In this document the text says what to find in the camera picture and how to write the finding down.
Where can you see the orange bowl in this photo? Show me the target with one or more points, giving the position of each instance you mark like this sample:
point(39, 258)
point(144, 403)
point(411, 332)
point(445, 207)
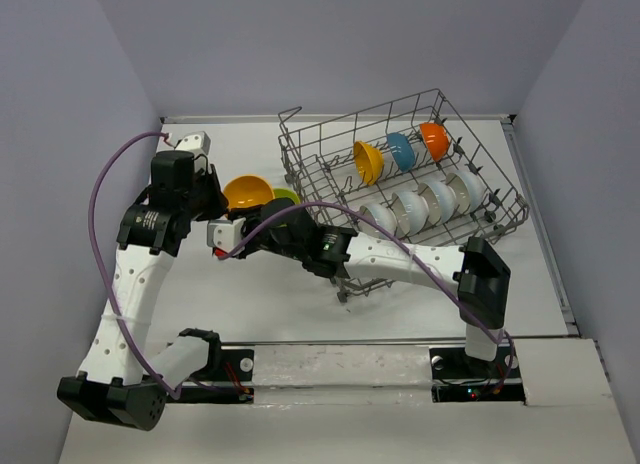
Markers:
point(247, 191)
point(369, 162)

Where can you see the grey wire dish rack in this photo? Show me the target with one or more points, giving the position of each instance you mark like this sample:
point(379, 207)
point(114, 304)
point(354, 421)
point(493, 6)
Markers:
point(318, 163)

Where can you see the blue bowl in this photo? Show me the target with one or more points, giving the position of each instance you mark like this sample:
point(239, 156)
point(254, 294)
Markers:
point(401, 151)

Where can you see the white bowl red rim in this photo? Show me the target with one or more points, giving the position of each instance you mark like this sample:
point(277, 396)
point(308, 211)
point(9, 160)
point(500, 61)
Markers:
point(435, 138)

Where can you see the white bowl stack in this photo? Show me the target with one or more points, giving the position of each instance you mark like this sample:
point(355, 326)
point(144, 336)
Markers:
point(382, 216)

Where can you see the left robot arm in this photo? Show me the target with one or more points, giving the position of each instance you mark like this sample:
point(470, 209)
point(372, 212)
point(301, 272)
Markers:
point(115, 384)

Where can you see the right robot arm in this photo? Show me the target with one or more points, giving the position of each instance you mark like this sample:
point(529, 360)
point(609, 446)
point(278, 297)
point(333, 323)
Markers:
point(473, 276)

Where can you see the green bowl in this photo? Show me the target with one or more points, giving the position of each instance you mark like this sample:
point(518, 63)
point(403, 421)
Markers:
point(287, 193)

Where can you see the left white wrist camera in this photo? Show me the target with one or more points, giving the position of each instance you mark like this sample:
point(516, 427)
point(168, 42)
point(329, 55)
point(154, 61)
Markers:
point(197, 143)

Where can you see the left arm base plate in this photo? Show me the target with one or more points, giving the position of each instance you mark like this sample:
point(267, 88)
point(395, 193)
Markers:
point(230, 382)

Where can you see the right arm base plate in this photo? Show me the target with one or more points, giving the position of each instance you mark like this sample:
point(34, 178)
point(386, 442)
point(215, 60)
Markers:
point(458, 378)

